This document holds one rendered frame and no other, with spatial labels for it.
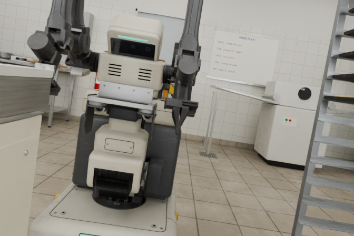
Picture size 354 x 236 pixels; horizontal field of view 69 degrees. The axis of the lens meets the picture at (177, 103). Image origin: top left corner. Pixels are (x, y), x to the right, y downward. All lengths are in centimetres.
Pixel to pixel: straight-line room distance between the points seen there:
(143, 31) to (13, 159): 76
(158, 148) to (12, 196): 104
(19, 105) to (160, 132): 104
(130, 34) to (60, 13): 26
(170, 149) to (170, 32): 340
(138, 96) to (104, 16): 379
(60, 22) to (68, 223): 79
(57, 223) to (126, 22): 86
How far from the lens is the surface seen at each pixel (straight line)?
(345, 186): 137
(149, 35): 102
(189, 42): 85
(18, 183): 40
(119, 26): 106
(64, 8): 94
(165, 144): 136
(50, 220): 127
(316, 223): 138
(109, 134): 112
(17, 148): 37
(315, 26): 514
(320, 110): 125
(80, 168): 148
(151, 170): 124
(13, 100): 36
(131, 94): 106
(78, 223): 124
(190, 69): 74
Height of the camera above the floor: 91
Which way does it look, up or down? 4 degrees down
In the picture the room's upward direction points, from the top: 9 degrees clockwise
